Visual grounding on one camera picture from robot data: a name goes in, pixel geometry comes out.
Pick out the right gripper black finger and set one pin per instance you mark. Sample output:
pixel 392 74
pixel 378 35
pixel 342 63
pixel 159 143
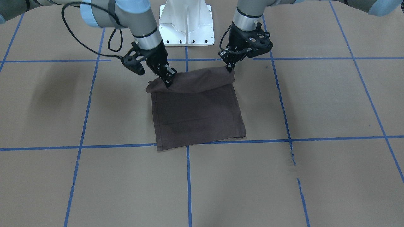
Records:
pixel 167 74

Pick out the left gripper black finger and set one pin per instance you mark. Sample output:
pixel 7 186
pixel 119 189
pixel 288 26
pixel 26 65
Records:
pixel 231 58

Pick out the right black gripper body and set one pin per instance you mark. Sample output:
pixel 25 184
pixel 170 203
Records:
pixel 157 56

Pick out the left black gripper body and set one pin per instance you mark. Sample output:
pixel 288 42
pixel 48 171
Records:
pixel 237 39

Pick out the dark brown t-shirt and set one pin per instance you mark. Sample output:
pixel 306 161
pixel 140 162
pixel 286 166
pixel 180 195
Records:
pixel 200 106

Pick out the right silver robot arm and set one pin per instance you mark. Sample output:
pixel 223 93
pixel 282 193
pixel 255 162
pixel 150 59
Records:
pixel 135 15

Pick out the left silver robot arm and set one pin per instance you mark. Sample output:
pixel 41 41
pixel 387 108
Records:
pixel 249 12

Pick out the white metal mounting base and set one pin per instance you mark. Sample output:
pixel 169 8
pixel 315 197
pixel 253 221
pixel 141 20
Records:
pixel 186 23

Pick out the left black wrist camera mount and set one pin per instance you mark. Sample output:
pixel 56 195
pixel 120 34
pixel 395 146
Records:
pixel 258 41

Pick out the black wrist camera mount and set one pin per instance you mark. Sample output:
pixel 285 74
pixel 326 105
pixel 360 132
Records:
pixel 258 41
pixel 133 58

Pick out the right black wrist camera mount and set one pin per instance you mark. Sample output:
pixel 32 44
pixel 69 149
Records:
pixel 133 58

